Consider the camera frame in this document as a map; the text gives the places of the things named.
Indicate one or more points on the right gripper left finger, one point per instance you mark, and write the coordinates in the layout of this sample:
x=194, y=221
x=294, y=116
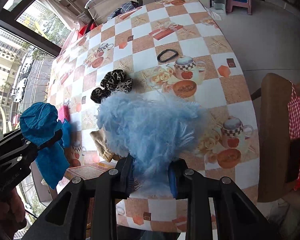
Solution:
x=125, y=184

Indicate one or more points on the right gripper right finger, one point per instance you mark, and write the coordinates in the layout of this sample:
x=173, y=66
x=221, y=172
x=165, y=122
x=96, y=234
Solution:
x=177, y=180

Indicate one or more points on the beige knitted cloth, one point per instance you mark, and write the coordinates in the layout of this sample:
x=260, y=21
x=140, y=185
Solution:
x=99, y=138

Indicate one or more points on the fluffy light blue cloth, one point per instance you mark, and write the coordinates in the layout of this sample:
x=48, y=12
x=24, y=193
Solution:
x=153, y=132

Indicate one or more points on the leopard print scrunchie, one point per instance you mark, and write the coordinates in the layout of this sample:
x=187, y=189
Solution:
x=114, y=81

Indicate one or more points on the wooden chair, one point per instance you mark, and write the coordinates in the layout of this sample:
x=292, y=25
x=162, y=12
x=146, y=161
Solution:
x=279, y=155

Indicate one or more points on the checkered patterned tablecloth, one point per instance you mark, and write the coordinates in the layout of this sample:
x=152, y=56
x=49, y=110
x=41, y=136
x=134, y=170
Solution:
x=165, y=46

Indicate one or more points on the plaid dark cloth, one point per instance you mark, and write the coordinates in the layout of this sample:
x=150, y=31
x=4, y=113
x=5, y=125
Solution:
x=128, y=6

